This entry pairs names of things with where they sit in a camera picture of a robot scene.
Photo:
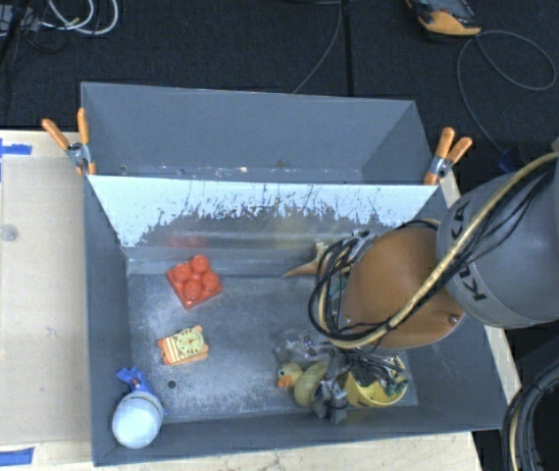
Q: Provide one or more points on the white spray bottle blue nozzle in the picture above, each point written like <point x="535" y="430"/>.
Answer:
<point x="136" y="420"/>

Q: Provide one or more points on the orange toy clock block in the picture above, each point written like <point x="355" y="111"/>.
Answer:
<point x="184" y="345"/>

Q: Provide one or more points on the grey metal bin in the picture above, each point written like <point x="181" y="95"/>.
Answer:
<point x="240" y="307"/>

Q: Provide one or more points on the pale wood flat board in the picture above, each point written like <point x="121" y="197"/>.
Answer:
<point x="39" y="302"/>

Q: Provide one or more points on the red-orange studded toy brick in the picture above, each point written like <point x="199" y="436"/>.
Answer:
<point x="195" y="282"/>

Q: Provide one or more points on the clear glass thing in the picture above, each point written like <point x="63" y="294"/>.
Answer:
<point x="293" y="347"/>

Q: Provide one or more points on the yellow rubber duck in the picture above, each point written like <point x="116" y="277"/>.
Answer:
<point x="304" y="381"/>

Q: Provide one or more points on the tan pointed toy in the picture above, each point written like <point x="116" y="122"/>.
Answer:
<point x="304" y="268"/>

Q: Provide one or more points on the yellow plastic cup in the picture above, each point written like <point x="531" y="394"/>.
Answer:
<point x="372" y="396"/>

